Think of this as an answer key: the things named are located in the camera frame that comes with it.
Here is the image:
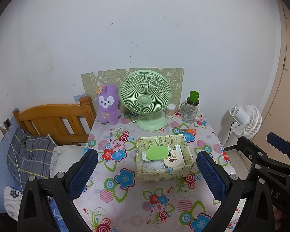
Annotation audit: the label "round hedgehog tin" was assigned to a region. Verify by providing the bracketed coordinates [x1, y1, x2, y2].
[163, 150, 183, 168]

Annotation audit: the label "clear floss pick box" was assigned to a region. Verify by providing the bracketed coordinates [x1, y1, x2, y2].
[142, 160, 165, 171]

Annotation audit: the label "white pillow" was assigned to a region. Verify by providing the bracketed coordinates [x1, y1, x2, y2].
[49, 145, 85, 177]

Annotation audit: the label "floral tablecloth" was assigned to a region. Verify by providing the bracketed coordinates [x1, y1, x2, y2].
[74, 111, 235, 231]

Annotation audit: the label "white standing fan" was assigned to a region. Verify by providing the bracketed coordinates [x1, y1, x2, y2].
[230, 104, 262, 140]

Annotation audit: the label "white slim box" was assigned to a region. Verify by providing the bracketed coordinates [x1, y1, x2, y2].
[175, 144, 185, 166]

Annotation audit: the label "wooden bed headboard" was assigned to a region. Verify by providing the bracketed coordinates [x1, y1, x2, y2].
[13, 96, 96, 145]

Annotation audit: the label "grey plaid bedding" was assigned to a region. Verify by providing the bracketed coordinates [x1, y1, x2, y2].
[7, 127, 55, 185]

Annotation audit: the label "cartoon patterned storage box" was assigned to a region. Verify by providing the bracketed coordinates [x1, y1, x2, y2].
[136, 134, 194, 182]

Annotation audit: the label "purple plush bunny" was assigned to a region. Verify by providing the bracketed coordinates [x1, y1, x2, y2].
[96, 84, 121, 125]

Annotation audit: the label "glass mason jar mug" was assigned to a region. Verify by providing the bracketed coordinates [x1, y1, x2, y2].
[179, 97, 199, 124]

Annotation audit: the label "cotton swab container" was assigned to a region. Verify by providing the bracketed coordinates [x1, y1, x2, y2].
[165, 103, 176, 118]

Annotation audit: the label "green plastic cup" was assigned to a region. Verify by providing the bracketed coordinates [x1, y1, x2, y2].
[189, 91, 200, 103]

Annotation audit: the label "green desk fan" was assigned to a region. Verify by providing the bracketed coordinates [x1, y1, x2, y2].
[119, 70, 171, 131]

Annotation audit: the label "orange handled scissors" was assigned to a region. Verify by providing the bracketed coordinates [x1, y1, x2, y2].
[177, 128, 197, 136]

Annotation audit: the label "white fan power cord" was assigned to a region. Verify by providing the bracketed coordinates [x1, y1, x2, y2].
[109, 115, 146, 138]

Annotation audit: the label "cartoon wall panel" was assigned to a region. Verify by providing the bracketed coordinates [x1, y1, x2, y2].
[81, 68, 184, 110]

